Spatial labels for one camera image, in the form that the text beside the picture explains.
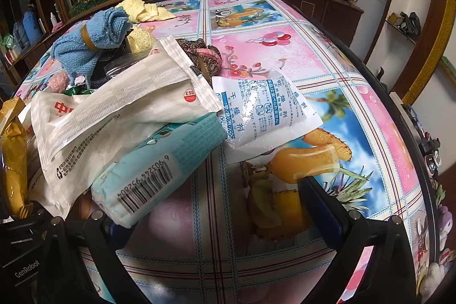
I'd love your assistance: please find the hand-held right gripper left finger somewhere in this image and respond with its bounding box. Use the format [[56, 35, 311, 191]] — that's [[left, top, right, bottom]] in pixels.
[[39, 211, 150, 304]]

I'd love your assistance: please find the white desiccant packet blue print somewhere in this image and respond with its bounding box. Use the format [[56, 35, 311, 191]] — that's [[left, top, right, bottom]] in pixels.
[[212, 67, 323, 164]]

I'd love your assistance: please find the green and white packet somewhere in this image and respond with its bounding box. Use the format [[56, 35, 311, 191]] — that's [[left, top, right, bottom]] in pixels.
[[66, 75, 94, 97]]

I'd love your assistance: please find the printed plastic tablecloth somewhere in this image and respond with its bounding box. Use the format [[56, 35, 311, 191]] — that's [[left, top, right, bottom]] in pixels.
[[14, 0, 438, 304]]

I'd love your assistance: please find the pink fluffy cloth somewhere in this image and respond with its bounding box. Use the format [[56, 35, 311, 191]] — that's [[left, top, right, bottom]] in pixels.
[[47, 72, 71, 95]]

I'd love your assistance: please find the blue water bottle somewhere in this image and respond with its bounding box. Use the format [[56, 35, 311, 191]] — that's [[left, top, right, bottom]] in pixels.
[[21, 4, 40, 49]]

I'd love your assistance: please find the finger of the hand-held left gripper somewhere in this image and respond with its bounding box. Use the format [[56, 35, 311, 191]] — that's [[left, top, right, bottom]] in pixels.
[[0, 207, 47, 237]]

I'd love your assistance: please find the large white mailer bag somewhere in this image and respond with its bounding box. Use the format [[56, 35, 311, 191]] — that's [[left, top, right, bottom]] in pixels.
[[30, 37, 223, 219]]

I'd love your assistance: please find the black tool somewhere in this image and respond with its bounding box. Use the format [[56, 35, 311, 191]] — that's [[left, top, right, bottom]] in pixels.
[[398, 11, 422, 38]]

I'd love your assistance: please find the yellow towel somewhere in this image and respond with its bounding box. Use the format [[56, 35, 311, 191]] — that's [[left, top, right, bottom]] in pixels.
[[114, 0, 177, 23], [126, 25, 157, 53]]

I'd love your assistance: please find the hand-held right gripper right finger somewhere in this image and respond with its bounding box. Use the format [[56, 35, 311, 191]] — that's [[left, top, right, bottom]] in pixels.
[[298, 175, 423, 304]]

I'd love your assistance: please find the brown knitted pouch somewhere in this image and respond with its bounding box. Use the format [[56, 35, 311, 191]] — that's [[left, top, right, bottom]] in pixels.
[[174, 38, 223, 81]]

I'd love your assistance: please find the blue towel with brown band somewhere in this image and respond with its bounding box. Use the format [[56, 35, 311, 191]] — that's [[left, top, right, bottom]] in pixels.
[[50, 7, 131, 84]]

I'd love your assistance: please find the purple and white toy figure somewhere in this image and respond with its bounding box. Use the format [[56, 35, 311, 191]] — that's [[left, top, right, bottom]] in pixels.
[[433, 202, 450, 252]]

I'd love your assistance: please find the light blue tissue pack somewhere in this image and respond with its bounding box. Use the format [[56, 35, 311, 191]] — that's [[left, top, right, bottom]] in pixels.
[[91, 112, 229, 228]]

